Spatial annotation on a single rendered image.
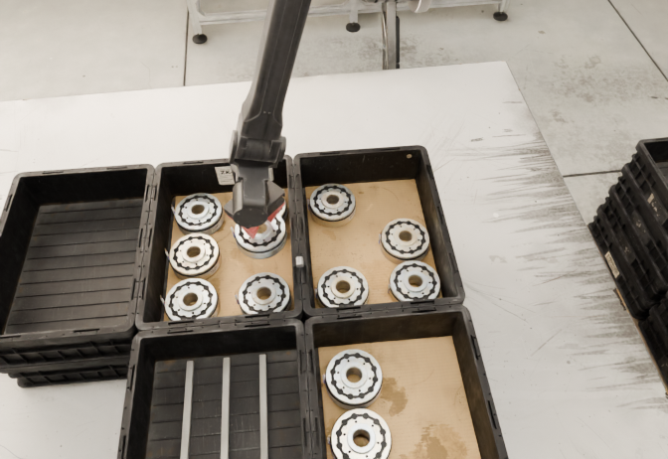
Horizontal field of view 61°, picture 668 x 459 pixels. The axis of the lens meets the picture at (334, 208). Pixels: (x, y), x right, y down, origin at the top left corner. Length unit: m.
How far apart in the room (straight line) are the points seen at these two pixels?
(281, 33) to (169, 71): 2.30
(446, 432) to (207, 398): 0.43
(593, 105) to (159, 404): 2.45
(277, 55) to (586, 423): 0.93
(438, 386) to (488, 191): 0.62
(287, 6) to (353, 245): 0.62
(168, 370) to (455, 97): 1.13
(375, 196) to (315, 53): 1.83
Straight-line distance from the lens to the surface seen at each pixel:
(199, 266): 1.19
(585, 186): 2.62
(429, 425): 1.07
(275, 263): 1.20
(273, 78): 0.81
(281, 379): 1.09
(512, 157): 1.63
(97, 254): 1.31
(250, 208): 0.90
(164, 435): 1.10
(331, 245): 1.22
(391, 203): 1.29
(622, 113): 3.03
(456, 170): 1.56
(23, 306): 1.31
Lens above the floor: 1.85
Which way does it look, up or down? 53 degrees down
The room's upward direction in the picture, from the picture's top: straight up
